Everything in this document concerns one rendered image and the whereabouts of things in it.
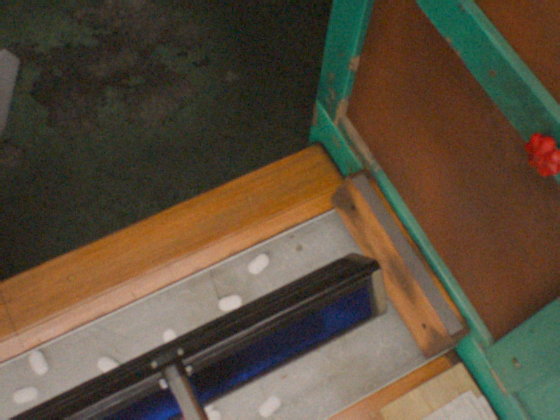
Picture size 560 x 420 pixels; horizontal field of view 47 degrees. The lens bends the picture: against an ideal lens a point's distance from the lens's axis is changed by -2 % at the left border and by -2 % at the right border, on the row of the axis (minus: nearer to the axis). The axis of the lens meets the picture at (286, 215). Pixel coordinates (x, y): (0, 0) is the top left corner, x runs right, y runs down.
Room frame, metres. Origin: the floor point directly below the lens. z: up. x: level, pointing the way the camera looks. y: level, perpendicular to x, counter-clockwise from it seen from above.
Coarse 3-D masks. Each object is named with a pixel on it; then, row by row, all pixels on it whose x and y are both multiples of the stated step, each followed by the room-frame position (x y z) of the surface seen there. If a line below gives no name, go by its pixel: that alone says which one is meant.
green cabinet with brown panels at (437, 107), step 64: (384, 0) 0.60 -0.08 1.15; (448, 0) 0.51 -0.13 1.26; (512, 0) 0.46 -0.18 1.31; (384, 64) 0.57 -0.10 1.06; (448, 64) 0.50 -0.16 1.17; (512, 64) 0.43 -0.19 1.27; (384, 128) 0.54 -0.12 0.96; (448, 128) 0.46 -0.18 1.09; (512, 128) 0.41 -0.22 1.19; (384, 192) 0.49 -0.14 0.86; (448, 192) 0.43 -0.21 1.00; (512, 192) 0.37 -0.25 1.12; (448, 256) 0.38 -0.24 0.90; (512, 256) 0.33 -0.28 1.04; (512, 320) 0.28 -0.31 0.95; (512, 384) 0.22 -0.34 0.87
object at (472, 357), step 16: (320, 112) 0.65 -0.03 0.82; (320, 128) 0.64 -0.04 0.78; (336, 128) 0.61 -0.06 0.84; (336, 144) 0.60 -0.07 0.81; (336, 160) 0.59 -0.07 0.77; (352, 160) 0.56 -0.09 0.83; (464, 352) 0.28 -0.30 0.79; (480, 352) 0.27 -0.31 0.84; (480, 368) 0.25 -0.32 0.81; (480, 384) 0.24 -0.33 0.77; (496, 384) 0.23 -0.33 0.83; (496, 400) 0.21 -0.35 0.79; (512, 400) 0.20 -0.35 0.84; (496, 416) 0.19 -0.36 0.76; (512, 416) 0.19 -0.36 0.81; (528, 416) 0.18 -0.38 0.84
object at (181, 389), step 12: (180, 348) 0.15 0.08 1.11; (156, 360) 0.13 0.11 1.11; (168, 360) 0.13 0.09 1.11; (168, 372) 0.12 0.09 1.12; (180, 372) 0.12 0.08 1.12; (192, 372) 0.13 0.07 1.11; (168, 384) 0.11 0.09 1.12; (180, 384) 0.11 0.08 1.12; (192, 384) 0.11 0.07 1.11; (180, 396) 0.10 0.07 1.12; (192, 396) 0.10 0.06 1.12; (180, 408) 0.09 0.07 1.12; (192, 408) 0.09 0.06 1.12; (204, 408) 0.09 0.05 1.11
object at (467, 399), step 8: (472, 392) 0.22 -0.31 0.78; (456, 400) 0.21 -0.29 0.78; (464, 400) 0.21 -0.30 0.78; (472, 400) 0.21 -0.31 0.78; (480, 400) 0.21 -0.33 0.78; (440, 408) 0.19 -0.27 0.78; (448, 408) 0.19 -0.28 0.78; (456, 408) 0.19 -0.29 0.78; (464, 408) 0.19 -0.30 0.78; (472, 408) 0.20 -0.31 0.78; (480, 408) 0.20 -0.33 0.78; (488, 408) 0.20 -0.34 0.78; (432, 416) 0.18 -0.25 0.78; (440, 416) 0.18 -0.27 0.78; (448, 416) 0.18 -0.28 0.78; (456, 416) 0.18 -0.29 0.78; (464, 416) 0.18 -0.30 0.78; (472, 416) 0.18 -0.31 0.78; (480, 416) 0.19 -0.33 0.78; (488, 416) 0.19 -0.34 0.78
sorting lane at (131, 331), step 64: (256, 256) 0.40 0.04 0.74; (320, 256) 0.42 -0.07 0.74; (128, 320) 0.26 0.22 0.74; (192, 320) 0.28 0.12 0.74; (384, 320) 0.33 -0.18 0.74; (0, 384) 0.14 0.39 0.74; (64, 384) 0.15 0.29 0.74; (256, 384) 0.19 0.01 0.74; (320, 384) 0.21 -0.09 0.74; (384, 384) 0.22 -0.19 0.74
